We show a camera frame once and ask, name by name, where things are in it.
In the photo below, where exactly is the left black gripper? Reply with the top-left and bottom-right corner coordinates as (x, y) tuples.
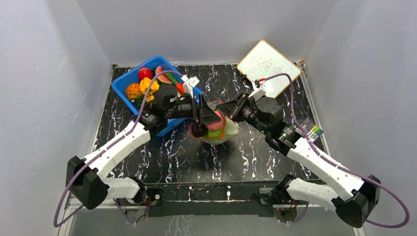
(166, 95), (221, 125)

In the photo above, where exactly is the toy peach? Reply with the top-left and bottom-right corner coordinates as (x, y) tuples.
(206, 111), (225, 130)

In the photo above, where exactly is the dark toy plum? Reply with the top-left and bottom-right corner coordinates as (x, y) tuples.
(190, 123), (208, 138)

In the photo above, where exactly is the clear zip top bag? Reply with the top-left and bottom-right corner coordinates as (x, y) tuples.
(188, 100), (238, 146)

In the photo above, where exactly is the green toy custard apple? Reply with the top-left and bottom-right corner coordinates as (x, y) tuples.
(207, 129), (223, 138)

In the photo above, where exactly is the green toy lettuce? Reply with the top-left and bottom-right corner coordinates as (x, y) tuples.
(202, 118), (238, 145)

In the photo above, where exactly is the yellow toy bell pepper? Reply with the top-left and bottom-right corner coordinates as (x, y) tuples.
(139, 77), (160, 95)

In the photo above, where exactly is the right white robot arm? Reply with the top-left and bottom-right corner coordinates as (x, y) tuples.
(216, 93), (380, 228)

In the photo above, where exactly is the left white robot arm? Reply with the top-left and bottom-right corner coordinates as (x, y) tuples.
(67, 84), (221, 209)

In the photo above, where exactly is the blue plastic bin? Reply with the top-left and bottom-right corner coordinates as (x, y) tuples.
(112, 56), (202, 137)

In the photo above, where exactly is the toy carrot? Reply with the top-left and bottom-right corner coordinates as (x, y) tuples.
(176, 82), (185, 94)

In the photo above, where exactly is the green toy cucumber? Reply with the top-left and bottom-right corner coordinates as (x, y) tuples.
(165, 72), (178, 86)

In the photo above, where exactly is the white dry-erase board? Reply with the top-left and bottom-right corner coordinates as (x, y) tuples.
(237, 40), (301, 83)

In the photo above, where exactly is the toy watermelon slice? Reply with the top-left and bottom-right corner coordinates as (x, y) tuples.
(155, 66), (172, 84)

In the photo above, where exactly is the red toy pomegranate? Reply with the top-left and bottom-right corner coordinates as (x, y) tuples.
(138, 66), (153, 81)

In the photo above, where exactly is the orange toy pineapple fruit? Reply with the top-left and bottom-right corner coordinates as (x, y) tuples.
(125, 83), (143, 102)

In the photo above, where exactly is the pack of coloured markers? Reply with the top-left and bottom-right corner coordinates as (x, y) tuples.
(301, 118), (324, 141)

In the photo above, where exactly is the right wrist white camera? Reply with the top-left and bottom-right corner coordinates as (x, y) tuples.
(249, 78), (266, 101)

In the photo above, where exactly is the wrist white camera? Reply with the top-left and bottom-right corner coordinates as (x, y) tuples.
(249, 78), (266, 101)
(181, 75), (200, 97)

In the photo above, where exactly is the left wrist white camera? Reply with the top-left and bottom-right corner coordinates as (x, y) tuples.
(181, 75), (200, 97)

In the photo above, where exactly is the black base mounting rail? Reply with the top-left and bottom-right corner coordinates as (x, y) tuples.
(65, 179), (329, 218)

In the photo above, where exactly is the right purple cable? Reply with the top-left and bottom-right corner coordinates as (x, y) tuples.
(259, 73), (411, 229)

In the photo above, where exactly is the purple cable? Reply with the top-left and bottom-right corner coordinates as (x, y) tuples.
(54, 70), (185, 229)
(259, 73), (411, 229)

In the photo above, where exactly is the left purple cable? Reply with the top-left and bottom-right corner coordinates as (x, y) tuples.
(54, 70), (185, 229)

